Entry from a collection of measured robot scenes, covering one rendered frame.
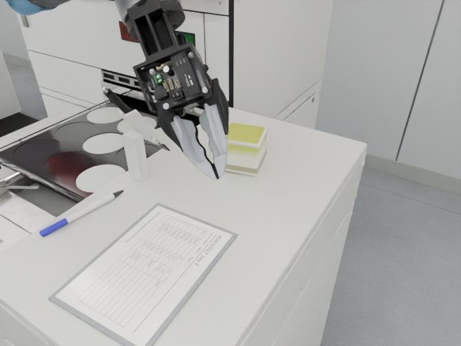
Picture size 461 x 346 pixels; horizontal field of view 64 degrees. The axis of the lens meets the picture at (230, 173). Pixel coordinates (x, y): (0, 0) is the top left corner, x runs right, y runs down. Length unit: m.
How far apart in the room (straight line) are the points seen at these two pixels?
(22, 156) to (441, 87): 2.00
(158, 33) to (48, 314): 0.35
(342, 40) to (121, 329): 2.11
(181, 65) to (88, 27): 0.79
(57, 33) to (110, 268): 0.94
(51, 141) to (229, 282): 0.65
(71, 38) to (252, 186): 0.82
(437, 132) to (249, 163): 1.86
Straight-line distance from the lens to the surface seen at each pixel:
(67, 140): 0.99
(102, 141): 0.95
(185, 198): 0.62
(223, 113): 0.47
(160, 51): 0.43
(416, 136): 2.44
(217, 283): 0.49
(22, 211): 0.82
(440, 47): 2.27
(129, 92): 1.13
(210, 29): 0.90
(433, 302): 1.88
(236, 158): 0.65
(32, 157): 0.95
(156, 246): 0.54
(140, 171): 0.66
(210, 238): 0.54
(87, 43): 1.23
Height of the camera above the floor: 1.35
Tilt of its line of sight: 34 degrees down
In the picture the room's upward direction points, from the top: straight up
